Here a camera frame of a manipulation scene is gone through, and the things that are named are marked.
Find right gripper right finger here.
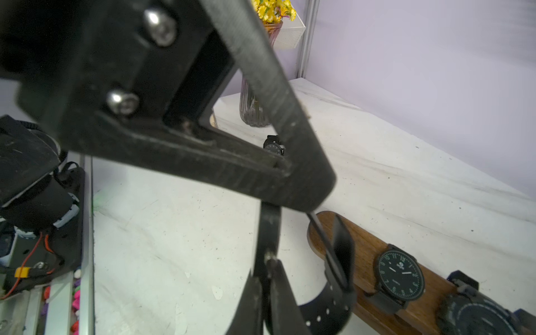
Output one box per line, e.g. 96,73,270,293
267,259,310,335

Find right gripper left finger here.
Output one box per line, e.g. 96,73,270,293
226,274,263,335

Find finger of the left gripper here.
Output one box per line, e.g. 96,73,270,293
1,1,336,212

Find black watch dark dial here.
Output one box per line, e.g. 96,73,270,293
249,202,357,334

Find black watch white markings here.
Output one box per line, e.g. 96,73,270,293
364,244,425,315

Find wooden watch stand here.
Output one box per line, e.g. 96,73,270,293
307,210,536,335

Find thin black silver-face watch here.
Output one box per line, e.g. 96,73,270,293
262,135,286,156

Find black rugged strap watch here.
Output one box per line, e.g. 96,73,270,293
436,270,535,335

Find purple glass vase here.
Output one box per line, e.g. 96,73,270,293
239,20,285,128

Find yellow sunflower bouquet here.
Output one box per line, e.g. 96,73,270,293
251,0,297,25

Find white two-tier mesh shelf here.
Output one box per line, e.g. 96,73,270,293
274,15,306,50

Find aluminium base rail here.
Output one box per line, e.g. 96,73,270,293
1,153,92,334

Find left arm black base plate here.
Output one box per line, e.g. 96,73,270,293
1,167,86,300

